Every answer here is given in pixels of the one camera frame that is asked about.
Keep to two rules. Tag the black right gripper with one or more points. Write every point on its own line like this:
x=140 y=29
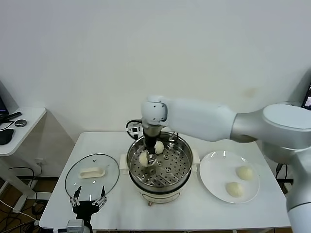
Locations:
x=151 y=132

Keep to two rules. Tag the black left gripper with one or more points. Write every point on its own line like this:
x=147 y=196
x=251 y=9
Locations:
x=86 y=208

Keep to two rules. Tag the white steamed baozi bun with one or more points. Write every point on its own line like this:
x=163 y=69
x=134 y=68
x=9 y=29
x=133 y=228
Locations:
x=234 y=189
x=143 y=159
x=160 y=146
x=244 y=172

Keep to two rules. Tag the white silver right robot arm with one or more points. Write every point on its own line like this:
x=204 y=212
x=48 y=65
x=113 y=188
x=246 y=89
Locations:
x=199 y=121

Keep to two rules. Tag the stainless steel steamer basket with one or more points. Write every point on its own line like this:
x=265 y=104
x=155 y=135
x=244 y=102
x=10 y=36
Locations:
x=175 y=167

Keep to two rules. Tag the cream electric cooker base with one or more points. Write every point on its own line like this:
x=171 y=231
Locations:
x=160 y=194

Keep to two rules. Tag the round white plate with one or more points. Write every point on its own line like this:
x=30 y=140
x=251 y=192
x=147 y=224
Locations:
x=218 y=170

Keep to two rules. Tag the white side table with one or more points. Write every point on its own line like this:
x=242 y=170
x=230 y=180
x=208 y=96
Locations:
x=29 y=136

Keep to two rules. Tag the black computer mouse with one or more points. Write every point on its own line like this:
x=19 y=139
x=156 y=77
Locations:
x=6 y=136

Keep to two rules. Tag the black remote control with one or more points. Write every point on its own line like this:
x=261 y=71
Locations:
x=13 y=115

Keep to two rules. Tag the black computer monitor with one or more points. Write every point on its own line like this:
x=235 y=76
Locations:
x=3 y=102
x=307 y=97

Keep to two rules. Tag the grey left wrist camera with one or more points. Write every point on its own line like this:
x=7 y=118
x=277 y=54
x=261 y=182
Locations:
x=75 y=227

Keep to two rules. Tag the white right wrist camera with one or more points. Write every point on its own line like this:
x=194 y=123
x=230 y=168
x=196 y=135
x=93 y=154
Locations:
x=133 y=128

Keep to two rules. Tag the white wall socket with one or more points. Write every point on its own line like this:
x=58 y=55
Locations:
x=40 y=162

